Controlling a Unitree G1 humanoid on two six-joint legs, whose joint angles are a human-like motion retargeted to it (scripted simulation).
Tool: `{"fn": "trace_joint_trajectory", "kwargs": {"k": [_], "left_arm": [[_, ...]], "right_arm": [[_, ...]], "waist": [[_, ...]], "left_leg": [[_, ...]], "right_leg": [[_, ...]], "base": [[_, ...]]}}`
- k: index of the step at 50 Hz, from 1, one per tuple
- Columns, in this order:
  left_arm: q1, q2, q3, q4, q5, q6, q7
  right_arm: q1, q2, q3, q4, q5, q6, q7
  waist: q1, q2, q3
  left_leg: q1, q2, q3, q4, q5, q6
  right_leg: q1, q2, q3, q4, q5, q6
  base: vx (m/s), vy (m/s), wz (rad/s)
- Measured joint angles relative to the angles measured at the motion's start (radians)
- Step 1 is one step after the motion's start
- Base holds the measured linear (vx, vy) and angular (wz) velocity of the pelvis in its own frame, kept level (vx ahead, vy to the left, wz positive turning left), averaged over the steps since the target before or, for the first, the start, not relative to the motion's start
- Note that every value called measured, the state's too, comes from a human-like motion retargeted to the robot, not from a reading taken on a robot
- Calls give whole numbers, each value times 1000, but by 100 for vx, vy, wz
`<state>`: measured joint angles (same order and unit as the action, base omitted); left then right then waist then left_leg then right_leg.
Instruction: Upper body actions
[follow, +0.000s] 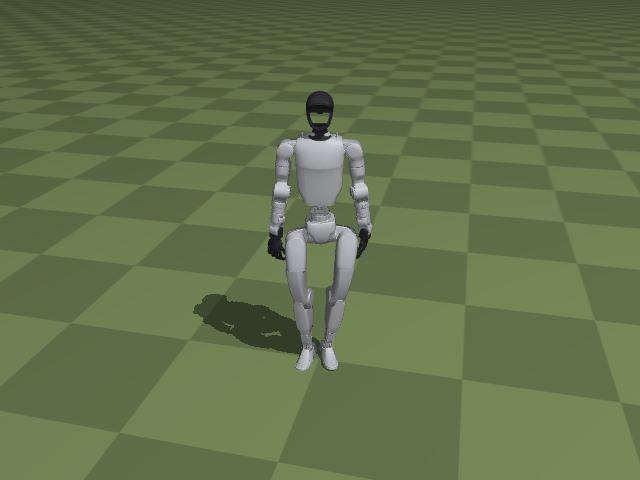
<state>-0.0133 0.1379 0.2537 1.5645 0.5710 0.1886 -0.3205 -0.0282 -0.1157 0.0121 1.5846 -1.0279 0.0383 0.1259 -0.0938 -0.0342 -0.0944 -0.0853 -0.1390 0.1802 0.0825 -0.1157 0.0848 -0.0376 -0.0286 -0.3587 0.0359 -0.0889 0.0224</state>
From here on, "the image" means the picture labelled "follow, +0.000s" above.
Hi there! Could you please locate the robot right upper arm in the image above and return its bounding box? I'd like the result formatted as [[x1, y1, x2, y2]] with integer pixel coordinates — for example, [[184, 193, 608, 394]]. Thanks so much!
[[275, 138, 297, 199]]

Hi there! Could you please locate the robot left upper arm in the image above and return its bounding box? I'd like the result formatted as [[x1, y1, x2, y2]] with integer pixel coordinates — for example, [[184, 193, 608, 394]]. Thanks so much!
[[342, 139, 368, 200]]

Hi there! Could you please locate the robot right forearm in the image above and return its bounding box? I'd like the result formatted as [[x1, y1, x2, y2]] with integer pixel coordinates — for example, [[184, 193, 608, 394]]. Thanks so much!
[[269, 184, 287, 236]]

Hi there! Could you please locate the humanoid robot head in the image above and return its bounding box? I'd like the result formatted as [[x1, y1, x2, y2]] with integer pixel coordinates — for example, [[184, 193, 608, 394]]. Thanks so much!
[[306, 91, 334, 141]]

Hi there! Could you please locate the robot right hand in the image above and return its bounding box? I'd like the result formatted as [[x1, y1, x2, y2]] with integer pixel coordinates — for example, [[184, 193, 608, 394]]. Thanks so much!
[[268, 227, 285, 260]]

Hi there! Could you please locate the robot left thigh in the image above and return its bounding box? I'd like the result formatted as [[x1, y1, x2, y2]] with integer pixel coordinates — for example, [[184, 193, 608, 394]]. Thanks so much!
[[326, 224, 358, 306]]

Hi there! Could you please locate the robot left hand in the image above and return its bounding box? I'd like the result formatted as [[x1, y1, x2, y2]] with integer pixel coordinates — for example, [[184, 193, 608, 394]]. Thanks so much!
[[356, 228, 371, 259]]

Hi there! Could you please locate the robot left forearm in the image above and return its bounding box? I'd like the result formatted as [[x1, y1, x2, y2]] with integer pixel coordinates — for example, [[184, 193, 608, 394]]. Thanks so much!
[[354, 184, 373, 236]]

